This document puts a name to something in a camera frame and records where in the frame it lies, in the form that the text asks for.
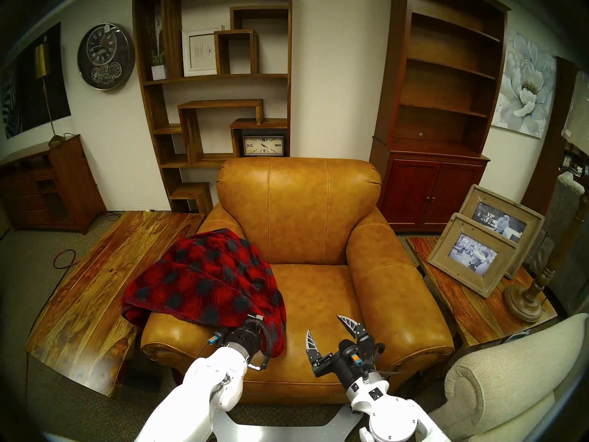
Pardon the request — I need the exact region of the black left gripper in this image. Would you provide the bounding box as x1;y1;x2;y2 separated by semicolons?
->
214;316;262;357

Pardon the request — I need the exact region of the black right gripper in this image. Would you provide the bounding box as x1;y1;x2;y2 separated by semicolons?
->
305;314;385;390

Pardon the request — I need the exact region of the red black plaid blanket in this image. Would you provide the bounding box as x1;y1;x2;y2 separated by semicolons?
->
121;228;287;358

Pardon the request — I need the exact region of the beige fabric sofa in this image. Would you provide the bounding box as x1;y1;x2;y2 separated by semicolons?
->
428;313;589;442

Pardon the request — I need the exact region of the rustic wooden side table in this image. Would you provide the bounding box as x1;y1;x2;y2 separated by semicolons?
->
406;235;558;349

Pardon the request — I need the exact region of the tan leather armchair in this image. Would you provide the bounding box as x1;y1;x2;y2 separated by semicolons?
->
140;157;455;405

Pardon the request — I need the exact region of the long wooden coffee table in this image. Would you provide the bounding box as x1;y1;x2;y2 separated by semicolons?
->
25;210;205;397

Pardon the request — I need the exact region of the cherry wood bookcase hutch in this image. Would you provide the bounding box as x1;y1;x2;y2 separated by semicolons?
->
369;0;511;232

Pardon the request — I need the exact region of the open wooden shelf unit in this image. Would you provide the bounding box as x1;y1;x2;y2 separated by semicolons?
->
132;0;293;215

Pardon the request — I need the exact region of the rectangular mantel clock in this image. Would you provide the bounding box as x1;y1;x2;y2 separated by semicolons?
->
243;135;285;157

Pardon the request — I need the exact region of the turned wooden lamp base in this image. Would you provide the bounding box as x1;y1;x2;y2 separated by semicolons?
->
505;206;589;324

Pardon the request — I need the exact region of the dark wood media cabinet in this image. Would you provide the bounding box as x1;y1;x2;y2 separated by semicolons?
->
0;134;107;234

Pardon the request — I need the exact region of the grey upholstered chair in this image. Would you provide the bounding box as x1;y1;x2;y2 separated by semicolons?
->
529;172;589;315

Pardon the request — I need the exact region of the tall dark wood cabinet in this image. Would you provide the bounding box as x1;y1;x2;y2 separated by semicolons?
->
521;57;581;216

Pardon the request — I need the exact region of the small potted plant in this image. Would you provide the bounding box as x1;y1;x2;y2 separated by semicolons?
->
146;17;168;81

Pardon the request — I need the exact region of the white framed certificate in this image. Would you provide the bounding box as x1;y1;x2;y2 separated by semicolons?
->
182;26;225;77

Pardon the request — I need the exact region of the distant shelf with books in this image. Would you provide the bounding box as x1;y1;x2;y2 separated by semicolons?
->
559;142;589;177

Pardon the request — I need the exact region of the white flower painting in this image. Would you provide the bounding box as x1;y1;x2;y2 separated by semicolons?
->
491;30;557;139

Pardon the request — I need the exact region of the pale lampshade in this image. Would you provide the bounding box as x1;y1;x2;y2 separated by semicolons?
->
561;72;589;156

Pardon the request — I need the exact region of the gold shade table lamp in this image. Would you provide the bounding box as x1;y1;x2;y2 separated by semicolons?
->
35;41;66;147

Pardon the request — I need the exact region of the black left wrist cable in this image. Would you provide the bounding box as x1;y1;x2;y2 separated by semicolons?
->
255;314;273;371

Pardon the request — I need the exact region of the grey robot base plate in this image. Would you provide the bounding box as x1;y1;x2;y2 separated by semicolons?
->
213;402;364;442

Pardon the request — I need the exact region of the small beige picture frame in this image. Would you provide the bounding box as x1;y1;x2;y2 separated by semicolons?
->
427;213;520;298

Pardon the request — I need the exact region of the red floor cable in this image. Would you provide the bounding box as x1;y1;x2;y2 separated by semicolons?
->
53;249;79;270

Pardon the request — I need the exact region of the large beige picture frame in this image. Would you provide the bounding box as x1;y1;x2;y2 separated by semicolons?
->
459;184;545;279

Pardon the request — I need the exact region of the round dark wall clock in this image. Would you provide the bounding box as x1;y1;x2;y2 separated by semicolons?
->
77;23;136;91

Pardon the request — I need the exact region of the dark zebra wall art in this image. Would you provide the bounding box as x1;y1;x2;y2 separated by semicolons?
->
0;22;72;140

